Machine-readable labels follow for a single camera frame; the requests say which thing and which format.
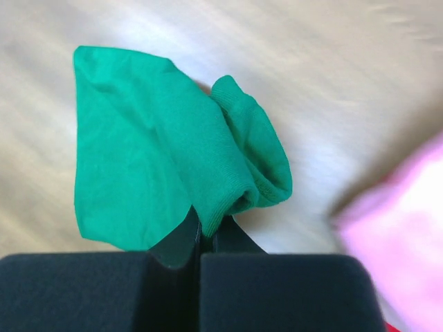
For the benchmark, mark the green t shirt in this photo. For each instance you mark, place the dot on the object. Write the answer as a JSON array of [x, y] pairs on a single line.
[[151, 146]]

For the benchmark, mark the folded shirts stack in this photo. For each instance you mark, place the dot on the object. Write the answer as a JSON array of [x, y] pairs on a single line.
[[390, 328]]

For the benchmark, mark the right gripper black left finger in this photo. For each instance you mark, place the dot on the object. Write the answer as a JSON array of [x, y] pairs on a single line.
[[154, 290]]

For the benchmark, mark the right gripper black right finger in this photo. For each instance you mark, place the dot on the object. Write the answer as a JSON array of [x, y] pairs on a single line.
[[243, 288]]

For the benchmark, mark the pink folded t shirt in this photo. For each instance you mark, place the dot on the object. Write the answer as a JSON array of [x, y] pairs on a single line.
[[395, 230]]

